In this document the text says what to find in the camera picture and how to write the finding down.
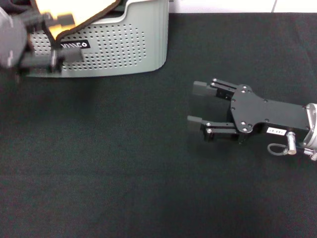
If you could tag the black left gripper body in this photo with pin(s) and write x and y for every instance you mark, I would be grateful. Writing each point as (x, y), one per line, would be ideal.
(24, 65)

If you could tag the black tablecloth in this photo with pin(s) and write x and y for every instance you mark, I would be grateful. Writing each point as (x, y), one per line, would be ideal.
(123, 161)

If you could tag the silver right wrist plug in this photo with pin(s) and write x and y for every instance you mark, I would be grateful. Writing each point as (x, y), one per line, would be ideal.
(291, 142)

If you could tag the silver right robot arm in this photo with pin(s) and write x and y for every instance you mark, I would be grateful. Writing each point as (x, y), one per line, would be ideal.
(312, 124)

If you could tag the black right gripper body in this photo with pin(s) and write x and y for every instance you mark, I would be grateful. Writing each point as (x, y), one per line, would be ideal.
(262, 114)

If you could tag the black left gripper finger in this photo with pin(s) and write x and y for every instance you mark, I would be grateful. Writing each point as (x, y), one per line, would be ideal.
(65, 19)
(73, 55)

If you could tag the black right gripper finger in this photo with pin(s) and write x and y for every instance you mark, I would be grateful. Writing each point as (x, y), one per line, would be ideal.
(218, 129)
(205, 89)

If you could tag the yellow grey towel black-edged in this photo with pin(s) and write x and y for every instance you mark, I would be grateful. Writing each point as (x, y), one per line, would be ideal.
(81, 12)

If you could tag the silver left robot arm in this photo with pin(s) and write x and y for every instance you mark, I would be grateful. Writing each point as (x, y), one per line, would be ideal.
(11, 39)

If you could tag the dark grey cloth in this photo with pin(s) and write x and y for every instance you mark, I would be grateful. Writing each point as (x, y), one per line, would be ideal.
(120, 5)

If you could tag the grey perforated storage box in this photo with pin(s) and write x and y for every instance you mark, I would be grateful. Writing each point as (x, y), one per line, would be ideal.
(123, 49)

